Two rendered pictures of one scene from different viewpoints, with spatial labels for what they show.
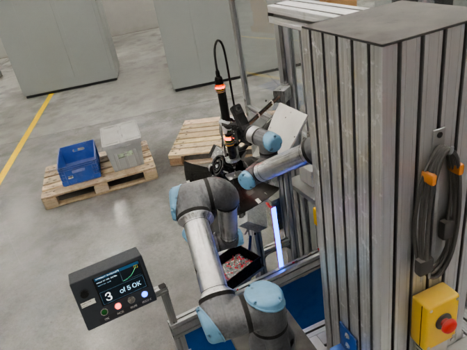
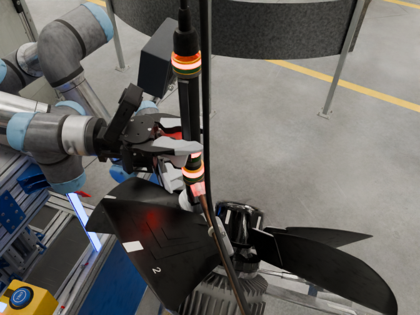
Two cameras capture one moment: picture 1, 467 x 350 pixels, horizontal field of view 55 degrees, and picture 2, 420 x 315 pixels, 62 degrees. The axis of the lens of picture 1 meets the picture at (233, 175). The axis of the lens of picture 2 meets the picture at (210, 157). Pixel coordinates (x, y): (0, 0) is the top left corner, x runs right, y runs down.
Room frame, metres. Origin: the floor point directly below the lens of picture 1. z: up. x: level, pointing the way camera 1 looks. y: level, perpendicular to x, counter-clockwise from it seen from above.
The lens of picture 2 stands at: (2.17, -0.34, 1.91)
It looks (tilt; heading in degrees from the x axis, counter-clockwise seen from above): 48 degrees down; 128
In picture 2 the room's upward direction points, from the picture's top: straight up
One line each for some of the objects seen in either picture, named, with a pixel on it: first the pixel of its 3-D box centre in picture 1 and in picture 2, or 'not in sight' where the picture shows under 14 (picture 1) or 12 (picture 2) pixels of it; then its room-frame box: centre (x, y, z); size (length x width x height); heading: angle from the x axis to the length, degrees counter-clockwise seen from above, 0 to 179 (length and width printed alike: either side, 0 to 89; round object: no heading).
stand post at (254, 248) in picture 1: (260, 267); not in sight; (2.03, -0.06, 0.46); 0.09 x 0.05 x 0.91; 22
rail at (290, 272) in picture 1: (264, 285); (112, 228); (1.50, -0.05, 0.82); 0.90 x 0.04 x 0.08; 112
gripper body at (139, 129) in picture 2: (243, 132); (126, 142); (1.76, -0.08, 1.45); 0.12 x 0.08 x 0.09; 32
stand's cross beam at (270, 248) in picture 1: (274, 246); not in sight; (2.07, -0.16, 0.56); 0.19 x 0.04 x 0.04; 112
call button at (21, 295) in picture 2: not in sight; (20, 297); (1.63, -0.37, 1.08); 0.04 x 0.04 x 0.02
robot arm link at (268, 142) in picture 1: (267, 140); (44, 134); (1.63, -0.16, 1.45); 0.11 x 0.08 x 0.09; 32
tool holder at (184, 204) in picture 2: (232, 149); (195, 192); (1.88, -0.02, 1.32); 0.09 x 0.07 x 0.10; 147
